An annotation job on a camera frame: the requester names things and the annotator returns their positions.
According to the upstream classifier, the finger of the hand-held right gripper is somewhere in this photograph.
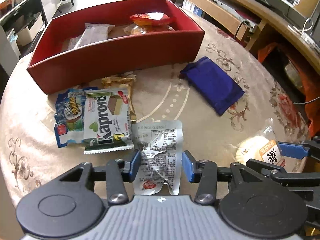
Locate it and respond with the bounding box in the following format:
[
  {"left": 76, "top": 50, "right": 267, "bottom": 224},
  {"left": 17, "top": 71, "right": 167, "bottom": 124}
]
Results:
[
  {"left": 246, "top": 158, "right": 320, "bottom": 188},
  {"left": 278, "top": 136, "right": 320, "bottom": 161}
]

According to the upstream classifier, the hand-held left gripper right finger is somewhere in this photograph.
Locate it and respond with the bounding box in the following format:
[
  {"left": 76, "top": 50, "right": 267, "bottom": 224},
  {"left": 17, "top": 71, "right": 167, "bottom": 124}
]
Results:
[{"left": 182, "top": 150, "right": 263, "bottom": 205}]

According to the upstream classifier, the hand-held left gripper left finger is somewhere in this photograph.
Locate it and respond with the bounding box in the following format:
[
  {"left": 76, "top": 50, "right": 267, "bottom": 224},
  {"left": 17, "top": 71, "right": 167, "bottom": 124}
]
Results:
[{"left": 59, "top": 149, "right": 142, "bottom": 205}]

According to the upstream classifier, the clear bread packet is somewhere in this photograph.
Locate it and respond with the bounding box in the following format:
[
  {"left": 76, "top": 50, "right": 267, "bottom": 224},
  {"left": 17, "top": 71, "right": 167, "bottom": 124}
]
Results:
[{"left": 231, "top": 118, "right": 287, "bottom": 167}]

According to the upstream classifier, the crinkled silver snack packet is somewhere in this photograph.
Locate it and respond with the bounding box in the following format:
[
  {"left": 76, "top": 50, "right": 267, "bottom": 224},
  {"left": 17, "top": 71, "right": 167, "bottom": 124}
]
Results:
[{"left": 131, "top": 120, "right": 184, "bottom": 196}]

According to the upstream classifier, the green white wafer packet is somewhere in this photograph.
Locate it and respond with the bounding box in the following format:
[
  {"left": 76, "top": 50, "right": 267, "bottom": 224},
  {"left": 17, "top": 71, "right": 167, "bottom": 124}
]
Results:
[{"left": 82, "top": 90, "right": 134, "bottom": 155}]

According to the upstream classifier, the blue white snack packet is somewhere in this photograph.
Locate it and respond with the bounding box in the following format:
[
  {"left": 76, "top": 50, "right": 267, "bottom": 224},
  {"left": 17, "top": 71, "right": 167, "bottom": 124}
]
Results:
[{"left": 54, "top": 87, "right": 99, "bottom": 148}]

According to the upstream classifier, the dark blue snack packet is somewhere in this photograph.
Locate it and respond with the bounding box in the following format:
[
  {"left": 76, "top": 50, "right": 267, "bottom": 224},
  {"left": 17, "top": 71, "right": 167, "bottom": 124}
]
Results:
[{"left": 180, "top": 56, "right": 245, "bottom": 117}]

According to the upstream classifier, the gold snack packet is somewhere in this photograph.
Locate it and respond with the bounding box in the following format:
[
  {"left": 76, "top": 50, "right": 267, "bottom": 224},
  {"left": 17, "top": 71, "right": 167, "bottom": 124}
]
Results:
[{"left": 101, "top": 71, "right": 137, "bottom": 123}]

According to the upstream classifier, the red cardboard box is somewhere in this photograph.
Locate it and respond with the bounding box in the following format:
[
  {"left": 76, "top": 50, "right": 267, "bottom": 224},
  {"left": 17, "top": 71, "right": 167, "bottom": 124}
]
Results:
[{"left": 27, "top": 0, "right": 206, "bottom": 95}]

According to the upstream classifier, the clear yellow snack packet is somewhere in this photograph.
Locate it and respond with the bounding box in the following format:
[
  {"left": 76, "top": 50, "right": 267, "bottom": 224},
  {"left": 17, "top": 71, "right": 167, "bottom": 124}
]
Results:
[{"left": 124, "top": 22, "right": 175, "bottom": 36}]

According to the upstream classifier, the white red-topped snack packet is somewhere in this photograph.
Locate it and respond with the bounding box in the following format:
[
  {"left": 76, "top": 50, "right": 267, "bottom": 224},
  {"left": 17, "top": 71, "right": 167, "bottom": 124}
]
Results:
[{"left": 74, "top": 23, "right": 115, "bottom": 50}]

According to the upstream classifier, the plain silver snack packet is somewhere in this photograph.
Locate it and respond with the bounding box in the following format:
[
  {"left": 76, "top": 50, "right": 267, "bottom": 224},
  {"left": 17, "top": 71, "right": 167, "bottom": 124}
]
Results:
[{"left": 60, "top": 35, "right": 83, "bottom": 52}]

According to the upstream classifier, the red snack packet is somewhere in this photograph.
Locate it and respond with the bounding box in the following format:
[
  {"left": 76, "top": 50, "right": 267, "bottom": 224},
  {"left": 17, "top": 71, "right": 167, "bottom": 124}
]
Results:
[{"left": 129, "top": 12, "right": 176, "bottom": 27}]

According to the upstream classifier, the orange plastic bag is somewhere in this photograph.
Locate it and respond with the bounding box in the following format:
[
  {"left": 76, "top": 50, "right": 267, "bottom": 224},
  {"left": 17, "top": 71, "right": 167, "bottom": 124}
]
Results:
[{"left": 257, "top": 42, "right": 320, "bottom": 135}]

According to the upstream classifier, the white power strip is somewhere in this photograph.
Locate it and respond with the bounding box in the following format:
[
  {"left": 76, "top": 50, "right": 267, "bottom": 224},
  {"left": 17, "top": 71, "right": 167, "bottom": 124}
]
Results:
[{"left": 299, "top": 31, "right": 320, "bottom": 48}]

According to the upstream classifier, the wooden television cabinet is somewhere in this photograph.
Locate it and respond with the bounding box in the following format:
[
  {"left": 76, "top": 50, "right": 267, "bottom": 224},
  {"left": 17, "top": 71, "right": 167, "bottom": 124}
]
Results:
[{"left": 140, "top": 0, "right": 320, "bottom": 155}]

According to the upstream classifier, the white media player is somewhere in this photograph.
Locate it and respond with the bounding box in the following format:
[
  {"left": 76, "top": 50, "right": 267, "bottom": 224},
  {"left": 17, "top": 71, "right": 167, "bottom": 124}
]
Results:
[{"left": 197, "top": 0, "right": 258, "bottom": 30}]

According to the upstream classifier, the blue white box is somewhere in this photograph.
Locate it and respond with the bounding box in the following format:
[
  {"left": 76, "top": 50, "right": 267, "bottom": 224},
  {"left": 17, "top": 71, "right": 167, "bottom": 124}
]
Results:
[{"left": 182, "top": 0, "right": 203, "bottom": 15}]

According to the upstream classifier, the white storage bin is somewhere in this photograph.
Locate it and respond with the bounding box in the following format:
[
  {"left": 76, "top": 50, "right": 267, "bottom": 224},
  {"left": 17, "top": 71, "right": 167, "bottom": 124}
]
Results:
[{"left": 16, "top": 15, "right": 47, "bottom": 47}]

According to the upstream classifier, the white cable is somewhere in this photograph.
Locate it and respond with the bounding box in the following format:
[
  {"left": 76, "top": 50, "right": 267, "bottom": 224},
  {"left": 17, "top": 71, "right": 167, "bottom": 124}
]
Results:
[{"left": 301, "top": 17, "right": 314, "bottom": 34}]

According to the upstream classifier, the black power cable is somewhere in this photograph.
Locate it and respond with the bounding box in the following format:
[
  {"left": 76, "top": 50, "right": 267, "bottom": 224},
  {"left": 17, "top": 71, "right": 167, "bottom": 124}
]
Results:
[{"left": 236, "top": 20, "right": 250, "bottom": 40}]

